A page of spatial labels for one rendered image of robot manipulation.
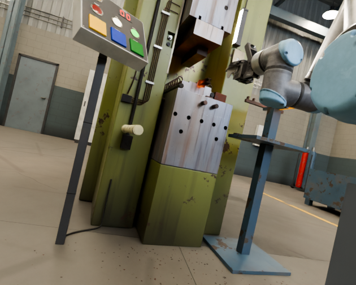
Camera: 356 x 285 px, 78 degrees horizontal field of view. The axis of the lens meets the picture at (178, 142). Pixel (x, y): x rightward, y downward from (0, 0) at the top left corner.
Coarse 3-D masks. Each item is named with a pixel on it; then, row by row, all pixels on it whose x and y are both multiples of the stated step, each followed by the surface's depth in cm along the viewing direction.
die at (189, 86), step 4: (184, 84) 133; (188, 84) 134; (192, 84) 135; (196, 84) 136; (168, 88) 157; (184, 88) 133; (188, 88) 134; (192, 88) 135; (196, 88) 136; (200, 88) 137; (204, 88) 138; (208, 88) 139; (196, 92) 136; (200, 92) 137; (204, 92) 138; (208, 92) 139
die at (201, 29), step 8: (192, 24) 138; (200, 24) 134; (208, 24) 136; (184, 32) 151; (192, 32) 135; (200, 32) 134; (208, 32) 136; (216, 32) 138; (176, 40) 166; (184, 40) 147; (192, 40) 142; (200, 40) 139; (208, 40) 137; (216, 40) 138; (176, 48) 161; (184, 48) 156; (192, 48) 153; (208, 48) 148; (176, 56) 173
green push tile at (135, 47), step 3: (129, 39) 105; (132, 39) 106; (129, 42) 104; (132, 42) 105; (135, 42) 106; (132, 45) 104; (135, 45) 106; (138, 45) 108; (141, 45) 109; (132, 48) 103; (135, 48) 105; (138, 48) 107; (141, 48) 109; (132, 51) 104; (135, 51) 104; (138, 51) 106; (141, 51) 108; (138, 54) 106; (141, 54) 107
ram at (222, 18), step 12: (192, 0) 132; (204, 0) 134; (216, 0) 137; (228, 0) 139; (192, 12) 132; (204, 12) 134; (216, 12) 137; (228, 12) 140; (180, 24) 145; (216, 24) 138; (228, 24) 141
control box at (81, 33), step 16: (80, 0) 91; (96, 0) 98; (80, 16) 88; (96, 16) 94; (112, 16) 102; (128, 16) 111; (80, 32) 88; (96, 32) 91; (128, 32) 107; (96, 48) 96; (112, 48) 98; (128, 48) 102; (144, 48) 112; (128, 64) 109; (144, 64) 110
